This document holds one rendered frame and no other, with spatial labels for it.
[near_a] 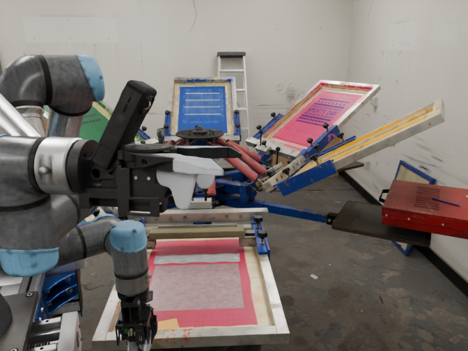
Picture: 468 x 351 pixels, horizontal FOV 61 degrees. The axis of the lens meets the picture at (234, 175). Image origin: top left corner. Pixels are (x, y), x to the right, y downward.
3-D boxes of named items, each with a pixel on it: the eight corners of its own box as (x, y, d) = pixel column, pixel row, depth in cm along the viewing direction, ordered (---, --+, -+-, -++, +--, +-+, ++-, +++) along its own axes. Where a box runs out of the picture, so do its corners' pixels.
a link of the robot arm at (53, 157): (66, 134, 56) (28, 139, 48) (97, 136, 55) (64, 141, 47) (69, 187, 57) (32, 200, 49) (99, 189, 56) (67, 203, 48)
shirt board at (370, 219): (430, 227, 220) (432, 213, 217) (427, 260, 185) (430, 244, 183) (216, 190, 277) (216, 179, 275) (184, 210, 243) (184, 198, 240)
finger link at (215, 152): (230, 184, 60) (171, 189, 55) (232, 144, 59) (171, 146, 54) (241, 188, 57) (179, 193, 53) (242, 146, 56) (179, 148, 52)
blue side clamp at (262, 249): (269, 264, 168) (270, 249, 165) (258, 265, 167) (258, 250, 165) (260, 233, 196) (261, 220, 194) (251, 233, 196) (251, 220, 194)
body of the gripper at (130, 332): (115, 348, 89) (110, 301, 86) (123, 323, 98) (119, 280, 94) (150, 347, 90) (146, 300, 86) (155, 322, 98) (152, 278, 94)
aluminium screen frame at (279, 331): (289, 343, 121) (290, 333, 120) (92, 352, 118) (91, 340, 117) (258, 230, 196) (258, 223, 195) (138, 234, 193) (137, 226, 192)
